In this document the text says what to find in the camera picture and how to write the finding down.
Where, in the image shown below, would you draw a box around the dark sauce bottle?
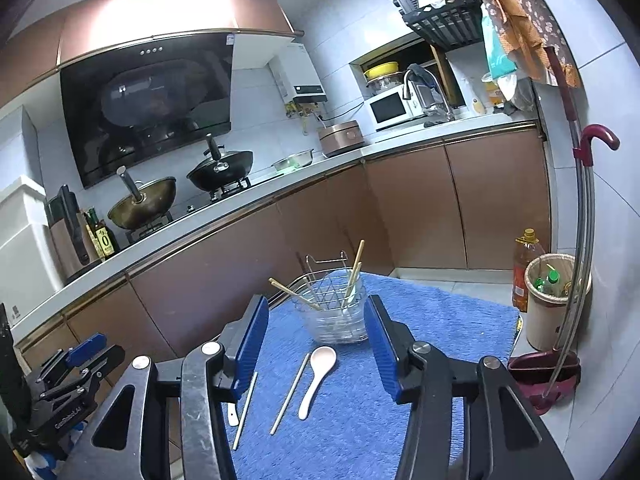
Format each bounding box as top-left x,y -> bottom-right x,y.
84,207 -> 121,262

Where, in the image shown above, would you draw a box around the metal faucet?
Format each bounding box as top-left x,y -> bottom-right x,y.
402,69 -> 456,122

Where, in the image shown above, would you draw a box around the green bottle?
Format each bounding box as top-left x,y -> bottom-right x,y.
532,270 -> 561,296

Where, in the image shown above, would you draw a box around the white microwave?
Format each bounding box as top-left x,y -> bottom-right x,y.
362,85 -> 428,132

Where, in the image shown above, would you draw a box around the white water heater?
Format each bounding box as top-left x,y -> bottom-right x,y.
267,42 -> 328,106

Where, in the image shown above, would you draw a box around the brown base cabinets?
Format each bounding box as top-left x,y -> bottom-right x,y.
0,127 -> 553,411

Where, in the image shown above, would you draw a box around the floral brown apron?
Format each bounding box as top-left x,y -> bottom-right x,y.
462,0 -> 583,88

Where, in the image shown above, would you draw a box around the brass wok with lid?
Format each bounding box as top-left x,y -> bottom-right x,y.
106,166 -> 178,231

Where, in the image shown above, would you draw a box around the black range hood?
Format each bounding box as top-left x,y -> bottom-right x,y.
59,30 -> 236,190

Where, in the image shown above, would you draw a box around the blue towel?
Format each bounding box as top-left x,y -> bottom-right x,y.
227,270 -> 521,480

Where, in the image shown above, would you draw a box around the gas stove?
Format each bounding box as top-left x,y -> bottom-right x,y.
122,175 -> 281,246

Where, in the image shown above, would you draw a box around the white kitchen countertop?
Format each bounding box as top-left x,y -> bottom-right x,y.
10,110 -> 541,346

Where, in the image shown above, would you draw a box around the cooking oil bottle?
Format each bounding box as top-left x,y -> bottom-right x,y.
512,228 -> 546,313

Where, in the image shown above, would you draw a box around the black dish rack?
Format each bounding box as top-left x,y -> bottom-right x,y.
367,0 -> 486,52

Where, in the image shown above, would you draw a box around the wooden chopstick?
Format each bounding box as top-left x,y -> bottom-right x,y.
269,277 -> 323,310
232,371 -> 259,451
344,262 -> 363,306
270,353 -> 311,436
345,240 -> 366,301
272,278 -> 321,306

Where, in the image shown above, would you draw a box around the beige trash bin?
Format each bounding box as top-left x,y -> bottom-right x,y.
524,253 -> 592,352

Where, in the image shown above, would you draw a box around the black wok with lid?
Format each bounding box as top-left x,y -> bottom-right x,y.
186,133 -> 255,192

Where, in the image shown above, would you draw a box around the metal bowl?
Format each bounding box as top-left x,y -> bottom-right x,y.
271,148 -> 315,171

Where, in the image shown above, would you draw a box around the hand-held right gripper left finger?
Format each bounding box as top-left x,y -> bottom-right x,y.
57,294 -> 271,480

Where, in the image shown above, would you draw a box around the brass gas pipes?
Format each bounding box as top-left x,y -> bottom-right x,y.
285,102 -> 321,136

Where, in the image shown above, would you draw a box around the yellow basin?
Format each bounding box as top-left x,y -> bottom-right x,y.
363,61 -> 401,81

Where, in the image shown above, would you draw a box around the maroon-handled broom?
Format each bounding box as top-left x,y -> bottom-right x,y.
544,46 -> 598,406

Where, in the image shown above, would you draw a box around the white appliance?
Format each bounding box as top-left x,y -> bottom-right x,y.
0,105 -> 66,306

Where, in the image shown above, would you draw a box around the clear wire utensil holder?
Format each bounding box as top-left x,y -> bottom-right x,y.
290,251 -> 369,345

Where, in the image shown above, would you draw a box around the white plastic bag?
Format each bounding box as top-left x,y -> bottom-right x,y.
482,72 -> 536,113

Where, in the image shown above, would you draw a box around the teal plastic bag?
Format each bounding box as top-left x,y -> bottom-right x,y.
481,12 -> 518,81

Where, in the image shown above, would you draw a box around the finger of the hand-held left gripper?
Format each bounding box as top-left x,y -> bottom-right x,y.
35,345 -> 126,406
37,334 -> 107,381

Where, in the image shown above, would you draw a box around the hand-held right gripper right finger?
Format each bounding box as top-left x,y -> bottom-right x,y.
363,294 -> 576,480

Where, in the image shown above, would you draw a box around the wooden board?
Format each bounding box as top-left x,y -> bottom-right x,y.
430,45 -> 461,107

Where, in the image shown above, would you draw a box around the brown thermos kettle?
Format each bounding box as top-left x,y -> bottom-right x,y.
45,185 -> 103,281

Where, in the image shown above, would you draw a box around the rose gold rice cooker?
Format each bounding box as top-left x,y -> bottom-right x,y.
317,121 -> 366,158

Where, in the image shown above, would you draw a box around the maroon long-handled dustpan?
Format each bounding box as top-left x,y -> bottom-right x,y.
507,124 -> 621,415

